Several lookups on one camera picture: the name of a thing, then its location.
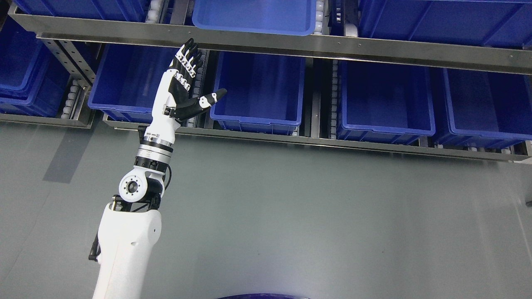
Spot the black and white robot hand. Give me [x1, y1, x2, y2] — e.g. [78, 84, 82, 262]
[144, 38, 227, 144]

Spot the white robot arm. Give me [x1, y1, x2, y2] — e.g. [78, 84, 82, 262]
[93, 125, 175, 299]

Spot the metal shelf rack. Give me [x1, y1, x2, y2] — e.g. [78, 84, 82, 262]
[5, 2, 532, 164]

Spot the blue bin lower left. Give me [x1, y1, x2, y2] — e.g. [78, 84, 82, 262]
[88, 44, 178, 124]

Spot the blue bin lower centre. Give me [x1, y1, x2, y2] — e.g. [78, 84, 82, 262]
[210, 51, 305, 136]

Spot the blue bin upper left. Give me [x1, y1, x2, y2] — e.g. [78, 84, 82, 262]
[13, 0, 149, 22]

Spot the blue bin far left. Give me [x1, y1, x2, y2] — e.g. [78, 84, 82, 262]
[0, 16, 70, 117]

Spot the shallow blue tray bin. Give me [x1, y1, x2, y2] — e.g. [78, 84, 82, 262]
[192, 0, 317, 36]

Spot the blue bin lower right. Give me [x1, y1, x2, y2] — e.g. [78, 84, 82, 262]
[335, 61, 436, 145]

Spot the blue bin far right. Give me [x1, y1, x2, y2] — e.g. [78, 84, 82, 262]
[430, 68, 532, 150]

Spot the blue bin upper right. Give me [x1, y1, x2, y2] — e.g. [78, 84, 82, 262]
[358, 0, 532, 49]

